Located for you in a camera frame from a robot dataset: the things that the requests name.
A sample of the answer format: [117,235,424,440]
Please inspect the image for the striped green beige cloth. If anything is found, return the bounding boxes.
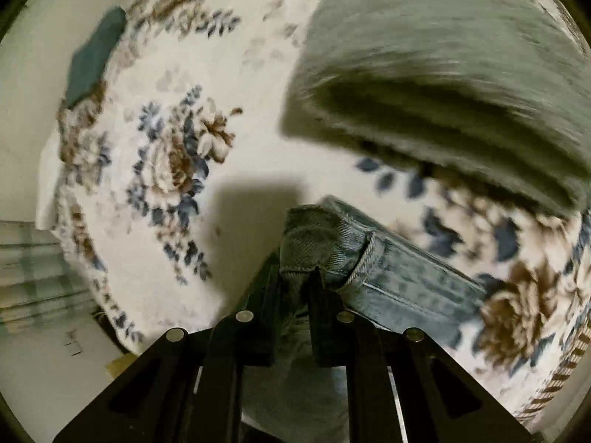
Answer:
[0,221,95,335]

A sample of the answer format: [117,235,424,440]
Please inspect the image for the floral bed blanket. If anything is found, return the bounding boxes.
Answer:
[36,0,590,427]

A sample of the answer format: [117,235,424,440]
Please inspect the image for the blue denim jeans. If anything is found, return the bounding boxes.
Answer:
[242,197,486,442]

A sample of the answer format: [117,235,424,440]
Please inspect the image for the dark green folded cloth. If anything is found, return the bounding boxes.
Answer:
[64,6,126,109]

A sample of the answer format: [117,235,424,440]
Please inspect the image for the grey folded fuzzy garment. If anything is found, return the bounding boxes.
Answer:
[290,0,590,216]

